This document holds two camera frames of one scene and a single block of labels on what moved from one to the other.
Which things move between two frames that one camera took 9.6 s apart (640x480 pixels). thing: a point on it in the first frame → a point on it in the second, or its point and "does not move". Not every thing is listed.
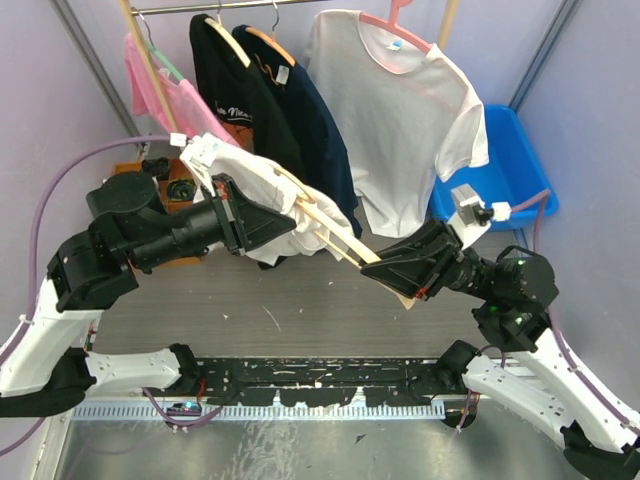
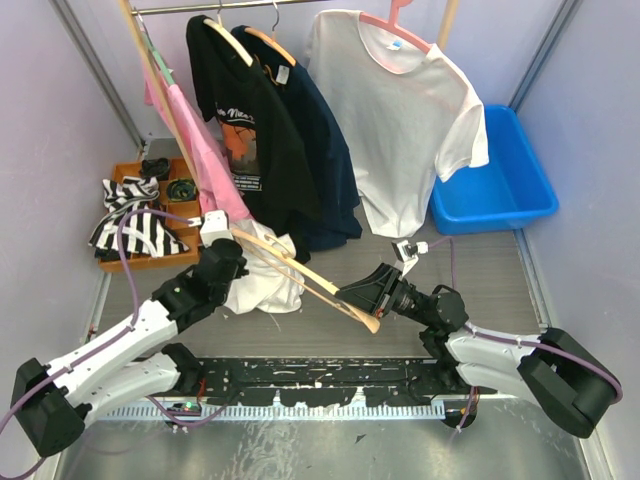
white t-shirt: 321,223 → 267,278
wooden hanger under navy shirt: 271,39 does not move
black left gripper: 240,215 → 242,270
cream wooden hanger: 310,204 → 282,254
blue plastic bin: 514,174 does not move
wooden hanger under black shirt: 234,46 does not move
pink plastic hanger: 392,25 does not move
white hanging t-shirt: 407,114 does not move
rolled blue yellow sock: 181,189 does not move
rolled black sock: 159,167 does not move
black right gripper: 418,260 → 375,293
